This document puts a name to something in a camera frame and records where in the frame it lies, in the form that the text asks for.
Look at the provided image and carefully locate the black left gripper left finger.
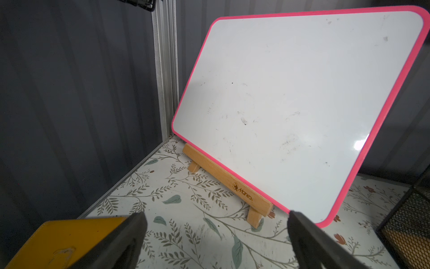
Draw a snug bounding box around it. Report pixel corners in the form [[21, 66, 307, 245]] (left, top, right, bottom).
[[70, 212, 148, 269]]

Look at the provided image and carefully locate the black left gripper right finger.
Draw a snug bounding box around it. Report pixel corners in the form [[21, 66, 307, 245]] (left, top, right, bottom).
[[287, 211, 366, 269]]

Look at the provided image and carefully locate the black mesh wooden shelf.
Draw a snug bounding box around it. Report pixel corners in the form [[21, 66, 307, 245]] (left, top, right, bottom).
[[376, 176, 430, 269]]

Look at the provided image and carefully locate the yellow sponge block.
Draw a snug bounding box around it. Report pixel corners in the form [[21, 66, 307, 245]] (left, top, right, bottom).
[[6, 217, 126, 269]]

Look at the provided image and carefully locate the wooden whiteboard easel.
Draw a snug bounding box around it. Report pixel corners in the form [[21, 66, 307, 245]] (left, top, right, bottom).
[[183, 143, 274, 229]]

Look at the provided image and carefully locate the pink framed whiteboard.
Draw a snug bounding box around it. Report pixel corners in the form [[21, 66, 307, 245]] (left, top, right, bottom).
[[171, 6, 430, 228]]

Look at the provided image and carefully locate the black wire wall basket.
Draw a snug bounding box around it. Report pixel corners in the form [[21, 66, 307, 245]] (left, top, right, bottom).
[[120, 0, 156, 12]]

